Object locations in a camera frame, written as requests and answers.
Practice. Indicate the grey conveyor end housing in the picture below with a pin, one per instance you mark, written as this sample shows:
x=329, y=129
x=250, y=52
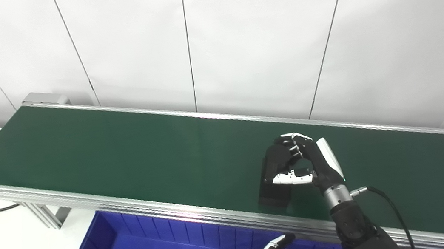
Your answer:
x=45, y=98

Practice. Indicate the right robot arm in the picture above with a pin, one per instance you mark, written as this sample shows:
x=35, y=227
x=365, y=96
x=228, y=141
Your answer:
x=355, y=227

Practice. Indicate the green conveyor belt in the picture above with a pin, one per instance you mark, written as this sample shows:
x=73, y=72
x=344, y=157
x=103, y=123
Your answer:
x=145, y=160
x=86, y=201

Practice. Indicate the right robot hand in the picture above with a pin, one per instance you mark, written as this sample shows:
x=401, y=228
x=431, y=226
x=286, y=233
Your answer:
x=323, y=162

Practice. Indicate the aluminium conveyor leg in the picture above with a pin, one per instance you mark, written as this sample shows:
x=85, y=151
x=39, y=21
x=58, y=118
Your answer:
x=43, y=213

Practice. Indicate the black cylinder block part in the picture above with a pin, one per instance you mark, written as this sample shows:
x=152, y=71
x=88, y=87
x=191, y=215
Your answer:
x=274, y=197

